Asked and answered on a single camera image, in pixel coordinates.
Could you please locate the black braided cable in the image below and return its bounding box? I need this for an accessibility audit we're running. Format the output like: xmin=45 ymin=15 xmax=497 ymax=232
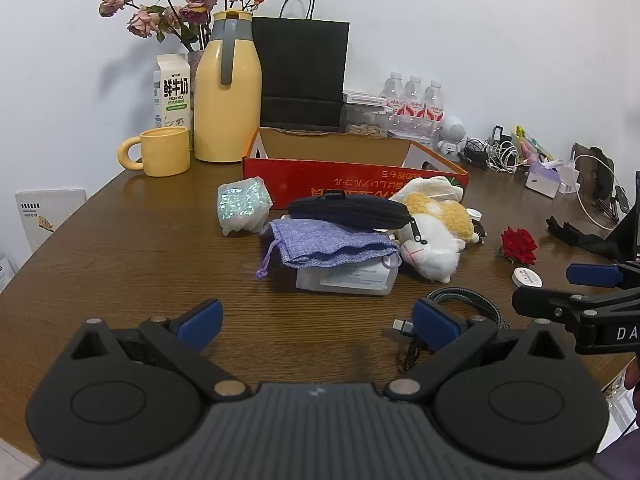
xmin=392 ymin=287 xmax=511 ymax=374

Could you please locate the clear plastic jar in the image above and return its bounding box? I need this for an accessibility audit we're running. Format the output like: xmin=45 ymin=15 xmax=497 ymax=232
xmin=295 ymin=257 xmax=401 ymax=296

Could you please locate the lilac tissue pack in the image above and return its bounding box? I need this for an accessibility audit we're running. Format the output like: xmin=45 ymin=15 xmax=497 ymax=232
xmin=525 ymin=158 xmax=564 ymax=199

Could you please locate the purple drawstring bag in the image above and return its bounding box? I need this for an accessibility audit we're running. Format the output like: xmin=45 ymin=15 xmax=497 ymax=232
xmin=255 ymin=218 xmax=400 ymax=280

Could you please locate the white plastic bag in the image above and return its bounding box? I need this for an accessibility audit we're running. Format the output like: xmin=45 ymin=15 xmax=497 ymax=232
xmin=217 ymin=176 xmax=274 ymax=236

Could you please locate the white flat box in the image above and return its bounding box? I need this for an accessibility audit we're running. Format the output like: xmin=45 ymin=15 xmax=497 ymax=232
xmin=343 ymin=90 xmax=389 ymax=109

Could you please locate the white and yellow plush toy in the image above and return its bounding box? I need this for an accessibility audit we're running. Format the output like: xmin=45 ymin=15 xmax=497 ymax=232
xmin=394 ymin=176 xmax=476 ymax=282

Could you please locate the white robot toy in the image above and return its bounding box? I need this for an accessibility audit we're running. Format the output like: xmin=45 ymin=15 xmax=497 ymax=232
xmin=436 ymin=116 xmax=469 ymax=154

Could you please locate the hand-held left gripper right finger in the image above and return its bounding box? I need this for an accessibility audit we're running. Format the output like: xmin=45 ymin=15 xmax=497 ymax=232
xmin=384 ymin=297 xmax=571 ymax=404

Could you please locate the clear jar of seeds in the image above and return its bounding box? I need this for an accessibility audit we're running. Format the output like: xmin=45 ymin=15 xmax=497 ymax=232
xmin=344 ymin=105 xmax=389 ymax=139

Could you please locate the blue and white box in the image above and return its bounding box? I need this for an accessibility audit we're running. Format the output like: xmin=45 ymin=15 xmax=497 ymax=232
xmin=0 ymin=252 xmax=16 ymax=292

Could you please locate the white charger block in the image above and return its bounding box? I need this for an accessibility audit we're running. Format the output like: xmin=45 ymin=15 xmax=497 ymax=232
xmin=557 ymin=160 xmax=582 ymax=195

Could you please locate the black phone stand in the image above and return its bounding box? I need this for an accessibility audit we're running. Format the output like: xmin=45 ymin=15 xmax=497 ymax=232
xmin=592 ymin=185 xmax=632 ymax=222

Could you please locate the black glove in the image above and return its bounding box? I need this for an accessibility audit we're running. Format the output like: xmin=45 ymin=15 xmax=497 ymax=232
xmin=546 ymin=216 xmax=622 ymax=261

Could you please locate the brown wooden stand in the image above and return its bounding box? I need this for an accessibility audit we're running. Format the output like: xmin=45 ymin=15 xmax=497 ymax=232
xmin=572 ymin=142 xmax=619 ymax=202

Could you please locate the yellow mug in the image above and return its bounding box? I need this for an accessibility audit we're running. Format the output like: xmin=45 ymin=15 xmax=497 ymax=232
xmin=117 ymin=126 xmax=192 ymax=178

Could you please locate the glass vase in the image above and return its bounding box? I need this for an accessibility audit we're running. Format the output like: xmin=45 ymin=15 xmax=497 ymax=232
xmin=187 ymin=50 xmax=206 ymax=88

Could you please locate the white cable tangle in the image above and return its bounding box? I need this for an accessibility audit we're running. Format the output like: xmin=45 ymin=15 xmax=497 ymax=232
xmin=487 ymin=141 xmax=524 ymax=174

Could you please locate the red cardboard box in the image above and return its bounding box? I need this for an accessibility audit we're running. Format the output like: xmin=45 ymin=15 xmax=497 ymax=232
xmin=243 ymin=127 xmax=470 ymax=212

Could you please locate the white milk carton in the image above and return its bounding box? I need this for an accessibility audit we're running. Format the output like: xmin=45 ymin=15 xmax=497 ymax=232
xmin=153 ymin=54 xmax=194 ymax=151

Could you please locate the red artificial rose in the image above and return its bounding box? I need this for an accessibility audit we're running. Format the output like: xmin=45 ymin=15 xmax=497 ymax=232
xmin=497 ymin=226 xmax=539 ymax=265

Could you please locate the colourful snack packet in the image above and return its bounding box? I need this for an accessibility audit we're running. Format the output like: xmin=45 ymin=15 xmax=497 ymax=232
xmin=515 ymin=125 xmax=554 ymax=164

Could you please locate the white round cap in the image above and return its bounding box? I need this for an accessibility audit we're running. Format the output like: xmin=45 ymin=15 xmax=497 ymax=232
xmin=513 ymin=267 xmax=543 ymax=289

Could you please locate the yellow thermos jug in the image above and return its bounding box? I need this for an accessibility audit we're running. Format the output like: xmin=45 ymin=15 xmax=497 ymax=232
xmin=194 ymin=10 xmax=264 ymax=164

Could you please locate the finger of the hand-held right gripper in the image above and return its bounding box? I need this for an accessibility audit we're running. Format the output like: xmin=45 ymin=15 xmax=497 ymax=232
xmin=566 ymin=260 xmax=640 ymax=291
xmin=512 ymin=285 xmax=640 ymax=332

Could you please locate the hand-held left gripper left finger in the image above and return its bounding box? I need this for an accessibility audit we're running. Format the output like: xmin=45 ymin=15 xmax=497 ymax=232
xmin=65 ymin=298 xmax=252 ymax=403

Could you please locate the white charging cable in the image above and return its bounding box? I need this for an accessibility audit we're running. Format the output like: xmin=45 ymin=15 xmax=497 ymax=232
xmin=574 ymin=153 xmax=627 ymax=232

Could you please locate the black paper bag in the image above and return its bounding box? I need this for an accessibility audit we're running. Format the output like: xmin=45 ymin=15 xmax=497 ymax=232
xmin=251 ymin=0 xmax=350 ymax=134

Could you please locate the black zip pouch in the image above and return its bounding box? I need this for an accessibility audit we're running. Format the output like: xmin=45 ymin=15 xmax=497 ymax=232
xmin=287 ymin=190 xmax=424 ymax=247

